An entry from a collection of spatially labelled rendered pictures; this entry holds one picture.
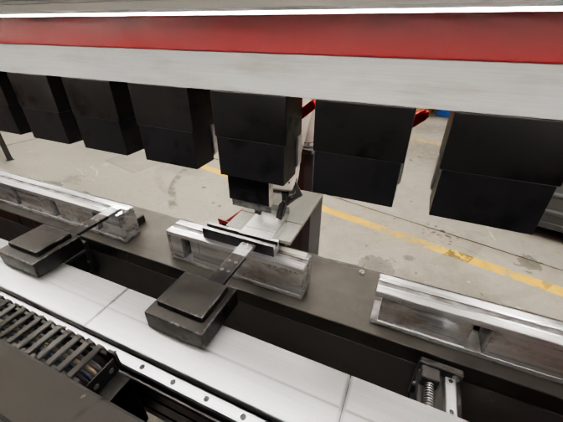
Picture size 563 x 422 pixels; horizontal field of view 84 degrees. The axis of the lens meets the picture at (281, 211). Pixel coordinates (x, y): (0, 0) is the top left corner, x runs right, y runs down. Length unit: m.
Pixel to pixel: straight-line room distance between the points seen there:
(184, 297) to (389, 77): 0.48
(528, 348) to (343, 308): 0.34
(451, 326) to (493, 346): 0.08
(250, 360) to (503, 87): 0.52
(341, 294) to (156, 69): 0.63
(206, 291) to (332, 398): 0.26
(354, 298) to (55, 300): 0.63
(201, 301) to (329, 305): 0.33
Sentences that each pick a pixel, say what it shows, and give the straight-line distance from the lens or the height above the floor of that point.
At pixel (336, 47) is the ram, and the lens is 0.51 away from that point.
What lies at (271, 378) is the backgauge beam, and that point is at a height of 0.98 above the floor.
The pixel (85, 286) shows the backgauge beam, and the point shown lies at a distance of 0.76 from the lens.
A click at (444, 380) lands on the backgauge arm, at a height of 0.85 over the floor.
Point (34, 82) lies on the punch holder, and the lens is 0.99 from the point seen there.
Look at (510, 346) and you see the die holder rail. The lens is 0.76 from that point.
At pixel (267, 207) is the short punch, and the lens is 0.69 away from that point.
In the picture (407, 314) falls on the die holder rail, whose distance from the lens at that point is 0.72.
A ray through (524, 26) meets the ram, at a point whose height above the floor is 1.44.
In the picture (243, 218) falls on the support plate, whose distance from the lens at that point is 0.83.
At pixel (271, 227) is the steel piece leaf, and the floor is 1.00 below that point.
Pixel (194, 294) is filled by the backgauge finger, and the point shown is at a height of 1.03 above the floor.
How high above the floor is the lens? 1.44
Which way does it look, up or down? 31 degrees down
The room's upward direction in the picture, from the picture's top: straight up
